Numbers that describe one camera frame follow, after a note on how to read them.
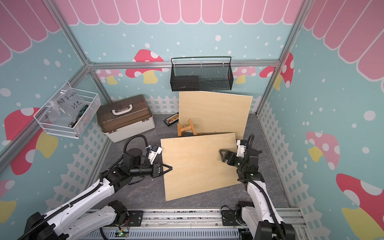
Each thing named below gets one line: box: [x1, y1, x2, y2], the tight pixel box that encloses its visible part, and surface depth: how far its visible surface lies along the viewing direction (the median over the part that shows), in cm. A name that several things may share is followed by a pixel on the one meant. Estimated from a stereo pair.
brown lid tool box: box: [96, 94, 156, 143], surface depth 98 cm
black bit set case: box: [163, 112, 179, 127], surface depth 118 cm
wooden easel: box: [177, 119, 197, 137], surface depth 87 cm
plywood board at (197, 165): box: [160, 132, 241, 202], surface depth 79 cm
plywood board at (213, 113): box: [178, 91, 253, 140], surface depth 98 cm
